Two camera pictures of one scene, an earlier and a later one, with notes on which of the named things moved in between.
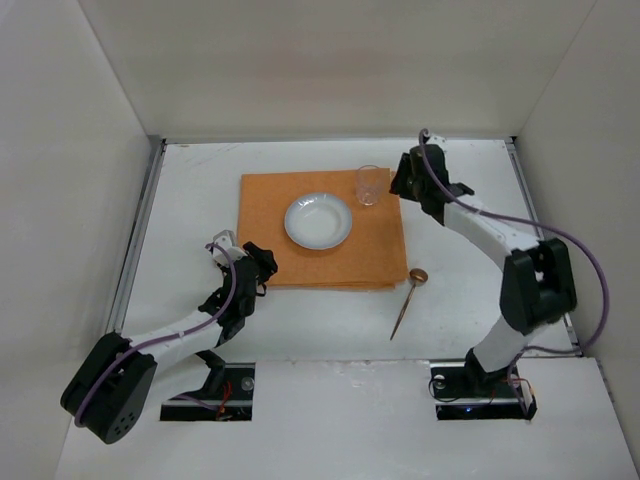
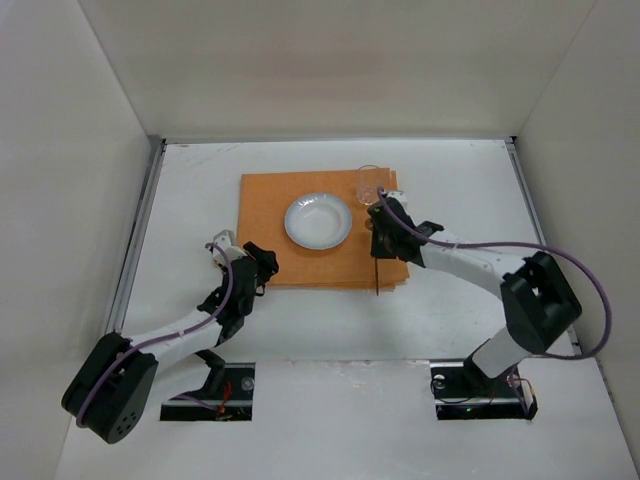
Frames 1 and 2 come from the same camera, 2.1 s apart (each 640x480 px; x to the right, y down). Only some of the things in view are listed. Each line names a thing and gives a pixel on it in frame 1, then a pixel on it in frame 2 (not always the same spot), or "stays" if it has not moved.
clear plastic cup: (368, 184) stays
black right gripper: (405, 179) -> (382, 239)
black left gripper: (261, 261) stays
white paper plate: (318, 222) stays
